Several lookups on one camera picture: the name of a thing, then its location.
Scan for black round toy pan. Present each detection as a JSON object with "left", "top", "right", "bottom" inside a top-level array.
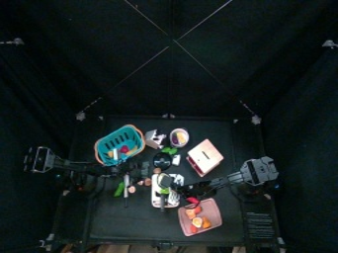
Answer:
[{"left": 153, "top": 151, "right": 173, "bottom": 171}]

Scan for grey toy knife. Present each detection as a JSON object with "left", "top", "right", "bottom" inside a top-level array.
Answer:
[{"left": 123, "top": 173, "right": 133, "bottom": 209}]

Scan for green toy pea pod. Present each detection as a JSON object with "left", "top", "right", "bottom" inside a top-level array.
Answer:
[{"left": 113, "top": 181, "right": 128, "bottom": 199}]

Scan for green toy leafy vegetable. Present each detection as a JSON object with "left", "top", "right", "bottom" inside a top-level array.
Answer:
[{"left": 161, "top": 146, "right": 180, "bottom": 156}]

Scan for pink plastic tray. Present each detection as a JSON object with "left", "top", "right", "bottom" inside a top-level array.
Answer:
[{"left": 176, "top": 197, "right": 225, "bottom": 237}]

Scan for white toy appliance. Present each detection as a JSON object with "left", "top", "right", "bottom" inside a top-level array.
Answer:
[{"left": 145, "top": 128, "right": 169, "bottom": 150}]

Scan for white yellow toy egg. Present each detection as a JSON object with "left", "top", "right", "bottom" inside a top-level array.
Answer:
[{"left": 190, "top": 216, "right": 205, "bottom": 229}]

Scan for lilac toy bowl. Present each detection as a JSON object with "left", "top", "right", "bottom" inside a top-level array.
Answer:
[{"left": 169, "top": 126, "right": 192, "bottom": 148}]

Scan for teal basket orange handles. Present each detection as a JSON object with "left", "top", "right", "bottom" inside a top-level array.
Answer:
[{"left": 93, "top": 124, "right": 148, "bottom": 167}]

